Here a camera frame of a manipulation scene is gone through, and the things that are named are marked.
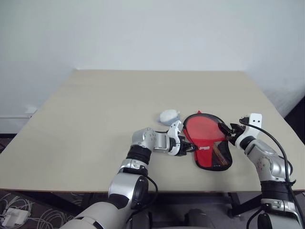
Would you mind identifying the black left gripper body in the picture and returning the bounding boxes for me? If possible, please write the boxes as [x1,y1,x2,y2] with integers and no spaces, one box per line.
[177,135,192,157]

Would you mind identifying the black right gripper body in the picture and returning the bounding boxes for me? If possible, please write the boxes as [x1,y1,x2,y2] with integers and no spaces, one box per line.
[227,127,246,144]

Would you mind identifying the red mesh bag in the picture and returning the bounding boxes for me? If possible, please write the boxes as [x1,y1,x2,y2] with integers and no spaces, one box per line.
[182,110,234,172]

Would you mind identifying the white grey soft pouch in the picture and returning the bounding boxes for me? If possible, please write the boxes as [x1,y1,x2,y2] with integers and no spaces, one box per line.
[158,109,183,127]

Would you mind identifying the dark furniture block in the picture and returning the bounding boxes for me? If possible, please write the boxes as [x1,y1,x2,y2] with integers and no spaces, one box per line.
[284,94,305,145]

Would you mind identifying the dark rounded shape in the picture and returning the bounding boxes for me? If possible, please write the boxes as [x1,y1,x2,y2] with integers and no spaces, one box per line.
[184,208,215,229]

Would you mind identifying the white power adapter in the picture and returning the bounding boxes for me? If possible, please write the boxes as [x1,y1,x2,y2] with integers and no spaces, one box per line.
[4,207,29,227]

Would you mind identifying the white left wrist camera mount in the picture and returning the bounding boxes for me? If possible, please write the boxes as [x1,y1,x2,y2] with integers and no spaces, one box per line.
[166,120,183,156]

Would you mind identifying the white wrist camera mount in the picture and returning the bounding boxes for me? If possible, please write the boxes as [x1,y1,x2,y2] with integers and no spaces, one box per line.
[166,120,183,156]
[234,113,263,146]

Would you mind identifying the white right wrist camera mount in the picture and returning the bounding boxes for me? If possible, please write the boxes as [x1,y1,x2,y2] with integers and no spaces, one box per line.
[234,113,263,146]

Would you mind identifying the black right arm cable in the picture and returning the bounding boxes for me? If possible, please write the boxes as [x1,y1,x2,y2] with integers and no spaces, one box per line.
[239,116,301,229]

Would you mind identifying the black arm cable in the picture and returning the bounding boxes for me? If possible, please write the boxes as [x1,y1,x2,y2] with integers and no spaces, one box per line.
[239,116,301,229]
[130,175,160,212]

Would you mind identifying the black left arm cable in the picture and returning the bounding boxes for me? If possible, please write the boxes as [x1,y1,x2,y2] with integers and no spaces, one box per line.
[130,175,160,212]

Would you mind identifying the black table frame leg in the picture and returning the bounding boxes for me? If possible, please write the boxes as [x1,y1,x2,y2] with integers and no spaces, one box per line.
[223,192,263,217]

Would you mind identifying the white floor cables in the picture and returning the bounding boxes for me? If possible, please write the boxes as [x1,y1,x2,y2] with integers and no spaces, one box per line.
[0,192,83,229]

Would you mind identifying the white wall skirting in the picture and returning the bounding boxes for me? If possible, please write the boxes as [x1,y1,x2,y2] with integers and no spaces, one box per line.
[0,115,32,135]

